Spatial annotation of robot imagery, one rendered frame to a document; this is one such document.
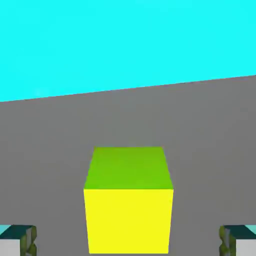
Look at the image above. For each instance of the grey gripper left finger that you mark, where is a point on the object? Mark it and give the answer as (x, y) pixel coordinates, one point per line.
(14, 240)

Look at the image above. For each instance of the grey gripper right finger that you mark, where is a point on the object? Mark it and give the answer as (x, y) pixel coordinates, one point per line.
(242, 240)

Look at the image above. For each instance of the small yellow cube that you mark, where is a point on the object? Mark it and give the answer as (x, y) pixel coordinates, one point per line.
(128, 216)

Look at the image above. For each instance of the large cyan box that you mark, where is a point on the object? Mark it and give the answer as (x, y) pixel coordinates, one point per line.
(120, 40)

